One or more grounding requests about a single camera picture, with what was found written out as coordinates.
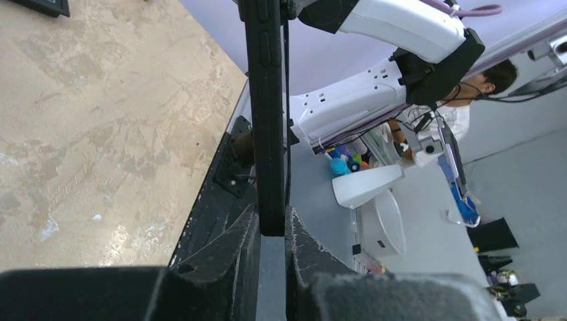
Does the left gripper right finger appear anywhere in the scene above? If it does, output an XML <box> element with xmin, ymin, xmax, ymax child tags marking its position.
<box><xmin>285</xmin><ymin>207</ymin><xmax>501</xmax><ymax>320</ymax></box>

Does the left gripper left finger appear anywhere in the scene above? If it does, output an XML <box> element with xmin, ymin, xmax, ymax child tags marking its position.
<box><xmin>1</xmin><ymin>205</ymin><xmax>260</xmax><ymax>320</ymax></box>

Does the black phone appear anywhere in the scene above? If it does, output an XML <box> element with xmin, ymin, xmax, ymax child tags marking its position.
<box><xmin>237</xmin><ymin>0</ymin><xmax>286</xmax><ymax>237</ymax></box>

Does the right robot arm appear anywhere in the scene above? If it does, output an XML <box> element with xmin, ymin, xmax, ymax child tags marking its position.
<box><xmin>290</xmin><ymin>0</ymin><xmax>485</xmax><ymax>138</ymax></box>

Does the blue robot arm background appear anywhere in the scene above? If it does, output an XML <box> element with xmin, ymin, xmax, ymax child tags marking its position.
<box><xmin>286</xmin><ymin>149</ymin><xmax>501</xmax><ymax>320</ymax></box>

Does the white desk lamp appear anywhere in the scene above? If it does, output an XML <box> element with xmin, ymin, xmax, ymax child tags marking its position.
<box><xmin>332</xmin><ymin>165</ymin><xmax>407</xmax><ymax>259</ymax></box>

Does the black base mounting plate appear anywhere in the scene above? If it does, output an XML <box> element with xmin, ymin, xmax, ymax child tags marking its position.
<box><xmin>168</xmin><ymin>116</ymin><xmax>257</xmax><ymax>267</ymax></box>

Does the seated person white shirt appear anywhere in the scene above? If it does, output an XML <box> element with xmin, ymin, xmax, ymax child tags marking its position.
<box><xmin>374</xmin><ymin>59</ymin><xmax>519</xmax><ymax>167</ymax></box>

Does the black white chessboard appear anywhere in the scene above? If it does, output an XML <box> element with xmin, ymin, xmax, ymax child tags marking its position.
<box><xmin>10</xmin><ymin>0</ymin><xmax>70</xmax><ymax>18</ymax></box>

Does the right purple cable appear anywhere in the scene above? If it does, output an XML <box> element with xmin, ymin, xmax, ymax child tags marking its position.
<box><xmin>421</xmin><ymin>0</ymin><xmax>503</xmax><ymax>19</ymax></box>

